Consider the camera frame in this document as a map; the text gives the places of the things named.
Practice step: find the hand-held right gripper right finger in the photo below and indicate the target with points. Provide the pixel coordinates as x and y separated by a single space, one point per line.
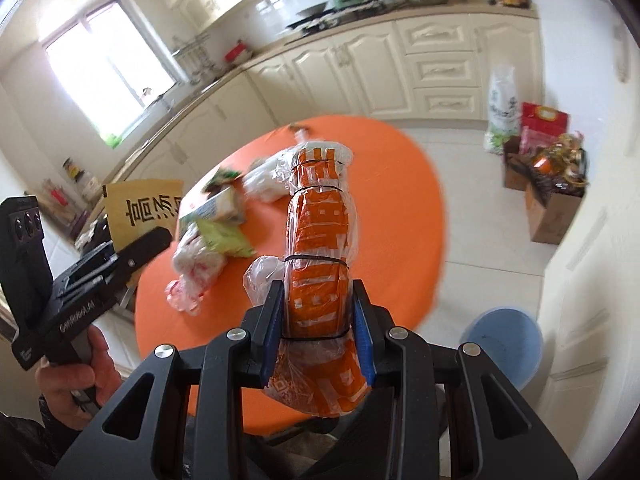
362 335

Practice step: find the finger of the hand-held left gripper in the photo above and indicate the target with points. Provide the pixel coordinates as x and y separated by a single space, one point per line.
145 250

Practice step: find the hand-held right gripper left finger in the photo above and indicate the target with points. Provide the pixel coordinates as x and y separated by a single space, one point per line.
272 330

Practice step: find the orange printed plastic-wrapped package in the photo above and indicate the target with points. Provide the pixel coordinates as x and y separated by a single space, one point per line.
317 260

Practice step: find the blue plastic bin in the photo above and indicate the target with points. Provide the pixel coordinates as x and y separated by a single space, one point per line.
505 345

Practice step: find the person's left forearm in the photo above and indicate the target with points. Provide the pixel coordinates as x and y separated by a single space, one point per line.
25 445

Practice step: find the person's left hand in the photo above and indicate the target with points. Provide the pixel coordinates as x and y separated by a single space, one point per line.
75 385

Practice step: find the white red-printed plastic bag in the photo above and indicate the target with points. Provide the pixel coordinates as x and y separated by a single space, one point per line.
195 270

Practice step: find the yellow paper bag black print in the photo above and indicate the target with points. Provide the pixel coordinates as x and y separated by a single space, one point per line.
150 192

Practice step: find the green and white wrapper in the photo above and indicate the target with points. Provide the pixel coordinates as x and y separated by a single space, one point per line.
210 207

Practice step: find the light green snack packet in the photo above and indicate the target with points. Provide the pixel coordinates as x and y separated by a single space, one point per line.
225 240

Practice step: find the dark green snack packet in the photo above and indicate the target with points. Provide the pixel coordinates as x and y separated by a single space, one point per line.
222 177

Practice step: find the small jar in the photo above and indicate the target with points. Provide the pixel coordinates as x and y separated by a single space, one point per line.
72 170

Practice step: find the round orange table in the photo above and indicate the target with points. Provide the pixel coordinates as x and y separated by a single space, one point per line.
400 210

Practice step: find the white twisted plastic bag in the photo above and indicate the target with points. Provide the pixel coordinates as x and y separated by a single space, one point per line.
270 180

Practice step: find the sink faucet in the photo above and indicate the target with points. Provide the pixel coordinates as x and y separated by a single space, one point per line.
157 100

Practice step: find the small white crumpled wrapper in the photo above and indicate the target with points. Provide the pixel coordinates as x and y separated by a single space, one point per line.
301 136

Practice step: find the kitchen window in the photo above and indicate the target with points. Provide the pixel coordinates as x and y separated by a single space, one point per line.
100 60

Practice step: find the metal dish rack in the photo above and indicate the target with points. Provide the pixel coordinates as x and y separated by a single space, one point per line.
192 57

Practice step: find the large cardboard box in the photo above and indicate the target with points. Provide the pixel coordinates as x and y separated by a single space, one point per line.
547 220

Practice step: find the red container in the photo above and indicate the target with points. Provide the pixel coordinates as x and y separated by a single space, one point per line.
237 52

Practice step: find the white panelled door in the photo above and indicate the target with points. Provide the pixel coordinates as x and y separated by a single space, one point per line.
590 285

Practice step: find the cooking oil bottle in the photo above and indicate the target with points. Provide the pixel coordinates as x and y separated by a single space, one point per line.
542 160

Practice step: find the white rice sack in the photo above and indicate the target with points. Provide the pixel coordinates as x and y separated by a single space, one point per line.
502 110

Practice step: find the cream kitchen base cabinets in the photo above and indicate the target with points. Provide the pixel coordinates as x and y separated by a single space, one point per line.
435 67

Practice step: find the red rice bag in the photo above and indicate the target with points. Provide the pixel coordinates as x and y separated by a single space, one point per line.
542 122

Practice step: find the black gas stove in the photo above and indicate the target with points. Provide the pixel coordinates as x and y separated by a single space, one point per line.
325 24

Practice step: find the dark wok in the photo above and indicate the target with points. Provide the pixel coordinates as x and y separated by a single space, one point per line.
312 10

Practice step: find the beige kitchen countertop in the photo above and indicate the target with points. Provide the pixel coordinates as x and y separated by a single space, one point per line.
450 11

